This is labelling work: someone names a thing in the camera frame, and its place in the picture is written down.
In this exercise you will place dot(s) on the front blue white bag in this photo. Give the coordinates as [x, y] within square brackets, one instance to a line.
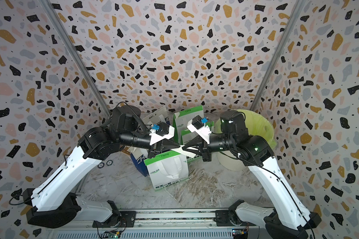
[138, 155]

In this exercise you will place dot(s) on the white trash bin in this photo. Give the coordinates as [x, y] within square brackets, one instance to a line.
[227, 160]

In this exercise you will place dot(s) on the back blue white bag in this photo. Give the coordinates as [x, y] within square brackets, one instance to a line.
[158, 116]

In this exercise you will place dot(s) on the yellow-green bin liner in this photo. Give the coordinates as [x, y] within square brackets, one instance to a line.
[259, 125]

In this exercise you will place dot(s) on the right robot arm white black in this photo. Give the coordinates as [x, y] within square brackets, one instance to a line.
[289, 218]

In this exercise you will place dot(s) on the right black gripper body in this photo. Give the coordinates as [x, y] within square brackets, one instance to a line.
[207, 152]

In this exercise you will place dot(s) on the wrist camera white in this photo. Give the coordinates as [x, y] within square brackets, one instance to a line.
[161, 131]
[199, 126]

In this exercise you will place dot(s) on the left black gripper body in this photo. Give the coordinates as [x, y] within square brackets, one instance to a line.
[156, 149]

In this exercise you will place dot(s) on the left corner aluminium post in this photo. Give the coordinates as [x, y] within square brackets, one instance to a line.
[56, 22]

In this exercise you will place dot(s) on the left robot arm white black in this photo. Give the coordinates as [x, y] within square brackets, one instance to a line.
[53, 204]

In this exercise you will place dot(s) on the corner aluminium post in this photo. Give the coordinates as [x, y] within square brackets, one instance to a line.
[56, 22]
[278, 51]

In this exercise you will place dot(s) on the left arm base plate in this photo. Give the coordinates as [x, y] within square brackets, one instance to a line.
[123, 219]

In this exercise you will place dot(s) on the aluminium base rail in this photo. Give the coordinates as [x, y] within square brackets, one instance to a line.
[163, 224]

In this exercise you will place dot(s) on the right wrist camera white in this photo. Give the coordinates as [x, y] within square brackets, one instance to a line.
[199, 126]

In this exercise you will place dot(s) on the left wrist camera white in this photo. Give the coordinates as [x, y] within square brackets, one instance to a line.
[161, 131]

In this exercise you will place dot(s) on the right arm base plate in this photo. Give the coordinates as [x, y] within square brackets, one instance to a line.
[224, 218]

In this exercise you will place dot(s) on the blue white bag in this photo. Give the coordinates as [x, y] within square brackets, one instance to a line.
[138, 155]
[158, 116]

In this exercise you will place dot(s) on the right corner aluminium post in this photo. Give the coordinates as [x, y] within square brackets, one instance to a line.
[278, 51]

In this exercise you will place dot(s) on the green white bag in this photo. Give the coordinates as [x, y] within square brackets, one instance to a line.
[181, 119]
[196, 135]
[167, 169]

